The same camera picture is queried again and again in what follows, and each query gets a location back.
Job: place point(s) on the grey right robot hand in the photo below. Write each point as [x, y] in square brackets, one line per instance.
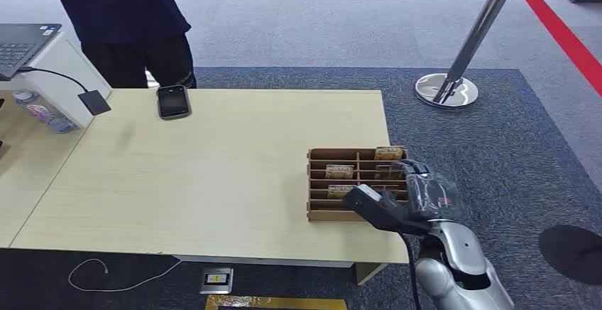
[432, 200]

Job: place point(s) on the hotel card with tree picture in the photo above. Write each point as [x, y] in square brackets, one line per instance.
[389, 153]

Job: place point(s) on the yellow printed hotel card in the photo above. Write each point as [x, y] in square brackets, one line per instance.
[339, 172]
[338, 191]

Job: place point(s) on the wooden card organizer box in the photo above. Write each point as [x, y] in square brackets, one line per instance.
[320, 214]

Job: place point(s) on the person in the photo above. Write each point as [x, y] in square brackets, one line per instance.
[117, 7]

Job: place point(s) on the black round base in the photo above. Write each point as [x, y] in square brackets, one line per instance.
[574, 251]

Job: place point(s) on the brass floor plate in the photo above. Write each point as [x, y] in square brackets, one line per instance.
[273, 304]

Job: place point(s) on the red barrier belt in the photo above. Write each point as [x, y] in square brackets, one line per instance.
[564, 40]

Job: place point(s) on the metal floor socket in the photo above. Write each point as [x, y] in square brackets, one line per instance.
[216, 280]

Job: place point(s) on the black handheld terminal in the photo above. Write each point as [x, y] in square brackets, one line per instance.
[173, 102]

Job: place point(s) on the black rectangular adapter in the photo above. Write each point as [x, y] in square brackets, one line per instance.
[94, 102]

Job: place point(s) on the white desk stand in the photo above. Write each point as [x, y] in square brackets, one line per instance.
[56, 89]

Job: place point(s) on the clear plastic water bottle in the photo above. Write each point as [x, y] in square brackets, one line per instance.
[42, 113]

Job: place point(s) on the dark grey laptop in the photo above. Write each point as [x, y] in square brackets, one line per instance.
[19, 44]

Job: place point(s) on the chrome stanchion post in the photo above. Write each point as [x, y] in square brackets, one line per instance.
[475, 35]

